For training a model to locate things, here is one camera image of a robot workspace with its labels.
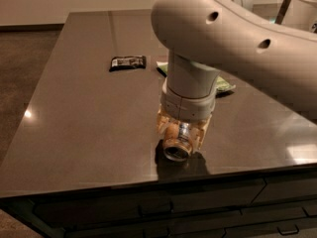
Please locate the white robot base cylinder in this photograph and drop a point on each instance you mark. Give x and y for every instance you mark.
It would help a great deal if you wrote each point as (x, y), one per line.
(301, 14)

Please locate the dark drawer cabinet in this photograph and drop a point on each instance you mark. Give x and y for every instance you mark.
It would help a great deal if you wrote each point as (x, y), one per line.
(250, 205)

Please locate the black drawer handle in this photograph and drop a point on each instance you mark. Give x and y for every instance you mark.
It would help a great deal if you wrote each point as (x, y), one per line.
(288, 229)

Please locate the orange drink can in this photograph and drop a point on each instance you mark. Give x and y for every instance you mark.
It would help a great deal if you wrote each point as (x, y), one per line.
(177, 143)

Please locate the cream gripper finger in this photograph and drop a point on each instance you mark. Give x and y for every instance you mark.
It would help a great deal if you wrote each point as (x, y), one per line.
(165, 126)
(197, 131)

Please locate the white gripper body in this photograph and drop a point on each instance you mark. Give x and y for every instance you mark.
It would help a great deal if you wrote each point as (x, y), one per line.
(185, 107)

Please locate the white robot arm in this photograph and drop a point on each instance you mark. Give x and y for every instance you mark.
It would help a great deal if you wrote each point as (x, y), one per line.
(205, 37)

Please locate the green chip bag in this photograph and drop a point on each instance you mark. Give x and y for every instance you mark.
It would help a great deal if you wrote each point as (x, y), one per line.
(222, 86)

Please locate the black snack bar wrapper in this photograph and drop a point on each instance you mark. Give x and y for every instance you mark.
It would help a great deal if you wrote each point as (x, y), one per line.
(128, 62)

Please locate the black flat panel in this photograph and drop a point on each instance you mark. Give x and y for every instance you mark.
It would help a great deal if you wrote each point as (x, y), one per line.
(282, 11)

